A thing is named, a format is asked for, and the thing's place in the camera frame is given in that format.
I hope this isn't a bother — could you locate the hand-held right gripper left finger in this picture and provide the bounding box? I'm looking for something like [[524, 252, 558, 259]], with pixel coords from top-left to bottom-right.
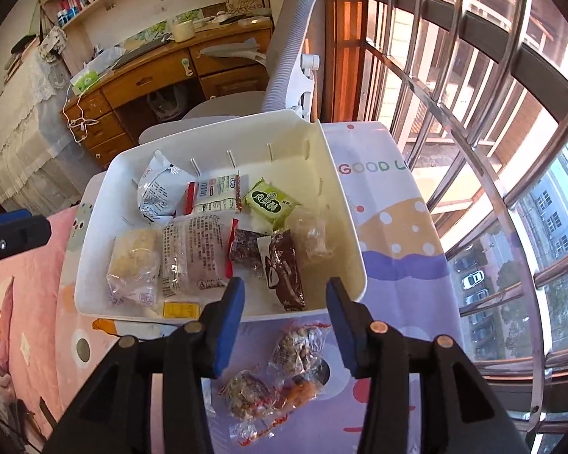
[[42, 277, 245, 454]]

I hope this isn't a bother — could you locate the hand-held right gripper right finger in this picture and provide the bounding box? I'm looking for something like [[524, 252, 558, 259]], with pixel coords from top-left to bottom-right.
[[326, 278, 519, 454]]

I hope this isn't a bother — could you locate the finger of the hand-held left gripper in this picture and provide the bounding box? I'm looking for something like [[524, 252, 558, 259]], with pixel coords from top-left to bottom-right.
[[0, 209, 32, 230], [0, 215, 54, 271]]

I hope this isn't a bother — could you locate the white plastic bin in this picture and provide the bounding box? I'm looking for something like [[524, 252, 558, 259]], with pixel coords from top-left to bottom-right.
[[73, 109, 366, 325]]

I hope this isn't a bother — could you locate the clear brown text snack packet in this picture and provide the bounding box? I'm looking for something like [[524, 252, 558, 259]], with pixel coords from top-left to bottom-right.
[[160, 214, 240, 300]]

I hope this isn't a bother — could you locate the brown chocolate snack packet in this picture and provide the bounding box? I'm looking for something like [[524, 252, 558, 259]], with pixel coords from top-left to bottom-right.
[[257, 228, 309, 314]]

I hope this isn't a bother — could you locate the small dark snack packet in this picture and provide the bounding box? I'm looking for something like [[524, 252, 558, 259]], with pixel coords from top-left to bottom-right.
[[228, 228, 272, 271]]

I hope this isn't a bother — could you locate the clear packet of yellow pastry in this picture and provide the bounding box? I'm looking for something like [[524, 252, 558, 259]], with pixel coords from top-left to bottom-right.
[[288, 207, 333, 260]]

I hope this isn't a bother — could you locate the yellow snack packet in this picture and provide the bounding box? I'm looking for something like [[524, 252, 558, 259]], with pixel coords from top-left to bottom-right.
[[162, 299, 203, 321]]

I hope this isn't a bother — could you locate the clear packet of nut clusters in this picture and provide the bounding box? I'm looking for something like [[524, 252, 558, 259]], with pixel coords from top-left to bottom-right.
[[269, 323, 331, 380], [222, 370, 276, 420]]

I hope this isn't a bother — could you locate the pink blanket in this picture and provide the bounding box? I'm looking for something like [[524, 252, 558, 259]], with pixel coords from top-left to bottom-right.
[[0, 207, 82, 454]]

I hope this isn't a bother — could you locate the orange snack packet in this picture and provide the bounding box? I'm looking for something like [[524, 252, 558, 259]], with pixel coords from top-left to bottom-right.
[[278, 373, 326, 408]]

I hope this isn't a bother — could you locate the white lace cloth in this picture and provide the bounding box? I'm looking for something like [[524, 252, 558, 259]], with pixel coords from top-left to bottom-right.
[[0, 50, 89, 219]]

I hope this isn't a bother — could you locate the cartoon printed table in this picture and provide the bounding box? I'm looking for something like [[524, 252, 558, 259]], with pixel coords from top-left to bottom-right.
[[57, 120, 470, 454]]

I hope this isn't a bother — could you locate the small red edged clear packet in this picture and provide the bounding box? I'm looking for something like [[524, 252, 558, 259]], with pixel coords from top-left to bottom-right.
[[228, 410, 290, 444]]

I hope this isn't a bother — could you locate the clear purple print cake packet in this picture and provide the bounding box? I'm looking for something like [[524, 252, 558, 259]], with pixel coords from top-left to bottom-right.
[[105, 228, 162, 309]]

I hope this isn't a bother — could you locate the green snack packet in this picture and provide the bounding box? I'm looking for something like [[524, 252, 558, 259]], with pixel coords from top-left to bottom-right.
[[241, 178, 300, 231]]

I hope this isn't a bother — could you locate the red and white snack packet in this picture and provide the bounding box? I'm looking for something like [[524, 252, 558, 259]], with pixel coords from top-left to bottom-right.
[[184, 175, 243, 217]]

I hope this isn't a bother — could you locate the green tissue pack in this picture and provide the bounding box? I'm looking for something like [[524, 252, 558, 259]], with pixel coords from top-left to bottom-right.
[[70, 69, 101, 96]]

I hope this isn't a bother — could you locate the clear plastic bag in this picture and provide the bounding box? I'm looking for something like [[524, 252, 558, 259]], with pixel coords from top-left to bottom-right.
[[86, 47, 127, 75]]

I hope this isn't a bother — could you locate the wooden desk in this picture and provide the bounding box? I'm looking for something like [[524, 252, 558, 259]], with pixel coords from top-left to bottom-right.
[[61, 16, 274, 172]]

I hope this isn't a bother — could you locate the trash bin with plastic bag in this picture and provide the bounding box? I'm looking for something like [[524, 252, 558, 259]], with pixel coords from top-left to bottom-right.
[[146, 87, 191, 122]]

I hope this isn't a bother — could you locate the dark keyboard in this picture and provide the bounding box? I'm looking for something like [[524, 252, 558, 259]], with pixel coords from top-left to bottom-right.
[[110, 38, 172, 70]]

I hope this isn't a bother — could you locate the row of books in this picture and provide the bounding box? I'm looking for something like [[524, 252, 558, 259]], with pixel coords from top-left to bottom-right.
[[56, 0, 98, 28]]

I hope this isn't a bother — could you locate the metal window grille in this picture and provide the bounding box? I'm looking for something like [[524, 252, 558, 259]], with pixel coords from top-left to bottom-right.
[[364, 0, 568, 432]]

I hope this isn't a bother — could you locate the grey office chair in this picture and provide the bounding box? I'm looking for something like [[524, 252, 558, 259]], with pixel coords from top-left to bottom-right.
[[137, 0, 352, 146]]

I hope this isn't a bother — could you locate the white charger cable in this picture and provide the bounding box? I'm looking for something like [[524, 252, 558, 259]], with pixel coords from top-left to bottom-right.
[[61, 76, 106, 146]]

